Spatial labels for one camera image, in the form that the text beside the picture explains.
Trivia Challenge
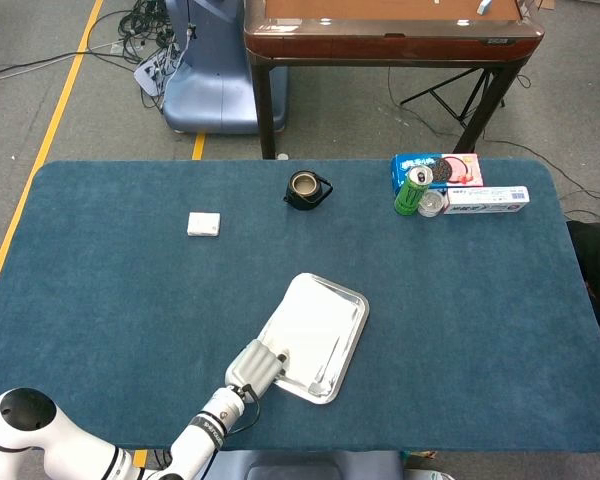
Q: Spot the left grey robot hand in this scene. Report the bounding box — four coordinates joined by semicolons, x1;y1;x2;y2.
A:
223;338;290;399

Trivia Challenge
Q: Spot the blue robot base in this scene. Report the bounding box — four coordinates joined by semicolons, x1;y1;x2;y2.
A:
162;0;289;135

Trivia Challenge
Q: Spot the stainless steel tray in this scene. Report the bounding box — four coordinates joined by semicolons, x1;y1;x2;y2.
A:
254;272;370;405

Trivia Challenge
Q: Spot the grey blue robot torso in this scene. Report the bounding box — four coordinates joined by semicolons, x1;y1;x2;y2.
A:
187;449;406;480

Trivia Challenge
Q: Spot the small white tissue pack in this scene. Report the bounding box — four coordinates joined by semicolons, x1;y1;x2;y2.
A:
186;211;222;238

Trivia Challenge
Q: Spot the blue table cloth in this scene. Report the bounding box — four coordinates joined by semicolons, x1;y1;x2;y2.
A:
0;158;600;454

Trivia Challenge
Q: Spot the white toothpaste box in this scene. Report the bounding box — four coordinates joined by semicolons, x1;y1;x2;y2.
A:
442;185;531;216

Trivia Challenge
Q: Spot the black teapot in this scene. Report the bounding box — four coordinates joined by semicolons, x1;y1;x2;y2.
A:
282;169;334;212

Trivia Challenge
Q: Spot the blue pink cookie box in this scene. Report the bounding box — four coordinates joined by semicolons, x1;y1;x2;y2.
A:
390;153;485;196

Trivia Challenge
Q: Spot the green energy drink can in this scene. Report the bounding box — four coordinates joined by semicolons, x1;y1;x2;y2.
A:
393;163;435;217

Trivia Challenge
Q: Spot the white power strip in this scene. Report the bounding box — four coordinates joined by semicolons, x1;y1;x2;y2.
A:
133;47;181;97

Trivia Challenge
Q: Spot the brown mahjong table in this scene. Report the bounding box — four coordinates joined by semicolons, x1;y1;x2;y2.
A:
243;0;545;160

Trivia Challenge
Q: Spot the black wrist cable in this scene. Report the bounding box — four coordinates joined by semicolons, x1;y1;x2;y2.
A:
218;382;261;437

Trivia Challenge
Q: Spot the black floor cable bundle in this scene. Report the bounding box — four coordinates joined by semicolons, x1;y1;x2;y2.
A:
117;0;191;109

